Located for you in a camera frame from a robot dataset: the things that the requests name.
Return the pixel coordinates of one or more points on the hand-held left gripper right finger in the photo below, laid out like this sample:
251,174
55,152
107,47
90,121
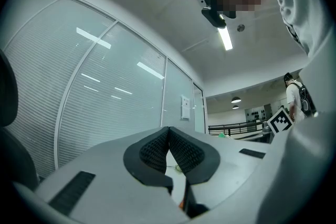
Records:
199,165

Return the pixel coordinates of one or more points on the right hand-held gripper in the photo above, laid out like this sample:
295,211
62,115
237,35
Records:
280,122

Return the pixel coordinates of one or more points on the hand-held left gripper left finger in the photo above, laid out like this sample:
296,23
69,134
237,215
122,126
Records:
147,165

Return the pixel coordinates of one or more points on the small green object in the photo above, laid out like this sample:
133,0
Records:
222,135

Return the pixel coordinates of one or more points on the black metal railing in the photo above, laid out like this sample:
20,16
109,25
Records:
236,128

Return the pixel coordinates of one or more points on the person's white sweatshirt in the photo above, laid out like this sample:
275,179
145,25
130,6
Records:
309,86

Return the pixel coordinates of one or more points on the black pendant lamp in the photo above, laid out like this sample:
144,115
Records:
235,99
235,107

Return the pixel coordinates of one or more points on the white paper notice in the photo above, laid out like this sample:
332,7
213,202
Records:
185,110

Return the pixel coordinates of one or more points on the long ceiling light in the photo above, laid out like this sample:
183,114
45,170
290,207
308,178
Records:
225,38

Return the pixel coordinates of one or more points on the round ceiling smoke detector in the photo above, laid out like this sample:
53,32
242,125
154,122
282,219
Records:
240,28

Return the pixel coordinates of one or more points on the grey wall display panel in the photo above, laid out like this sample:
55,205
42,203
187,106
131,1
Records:
257,114

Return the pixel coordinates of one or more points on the black head-worn camera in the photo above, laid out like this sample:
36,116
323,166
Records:
214,18

